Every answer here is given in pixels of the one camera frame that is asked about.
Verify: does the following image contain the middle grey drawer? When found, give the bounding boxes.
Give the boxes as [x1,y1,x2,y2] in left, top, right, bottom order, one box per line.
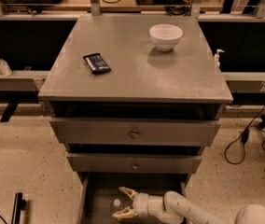
[66,153,202,174]

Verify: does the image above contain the white ceramic bowl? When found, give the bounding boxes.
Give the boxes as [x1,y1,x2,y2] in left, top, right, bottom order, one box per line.
[149,24,183,51]

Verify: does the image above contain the bottom open grey drawer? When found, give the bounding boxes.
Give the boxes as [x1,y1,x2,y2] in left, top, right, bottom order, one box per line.
[78,173,186,224]

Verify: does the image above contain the black floor power cable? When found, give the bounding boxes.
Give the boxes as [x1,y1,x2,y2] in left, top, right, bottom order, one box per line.
[224,91,265,165]

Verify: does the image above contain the clear sanitizer bottle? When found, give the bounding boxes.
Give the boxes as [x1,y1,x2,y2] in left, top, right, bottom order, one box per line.
[0,59,12,77]

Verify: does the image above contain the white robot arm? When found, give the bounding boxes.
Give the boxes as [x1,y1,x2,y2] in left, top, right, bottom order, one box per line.
[112,187,265,224]

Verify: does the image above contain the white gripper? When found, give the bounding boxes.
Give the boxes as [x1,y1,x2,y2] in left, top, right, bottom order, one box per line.
[112,187,149,220]

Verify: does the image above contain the black cable bundle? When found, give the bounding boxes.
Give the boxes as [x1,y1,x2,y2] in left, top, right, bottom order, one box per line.
[164,0,192,17]

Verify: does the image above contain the clear plastic water bottle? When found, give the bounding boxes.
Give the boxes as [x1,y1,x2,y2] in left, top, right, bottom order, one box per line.
[111,198,127,221]

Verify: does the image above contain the grey drawer cabinet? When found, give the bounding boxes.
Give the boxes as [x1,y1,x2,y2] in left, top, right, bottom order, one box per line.
[37,14,234,185]

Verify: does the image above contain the black stand foot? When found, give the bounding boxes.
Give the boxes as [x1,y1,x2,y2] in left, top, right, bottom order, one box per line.
[11,192,27,224]

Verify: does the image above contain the top grey drawer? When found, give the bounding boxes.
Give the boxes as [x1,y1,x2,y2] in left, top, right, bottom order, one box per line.
[50,119,220,147]

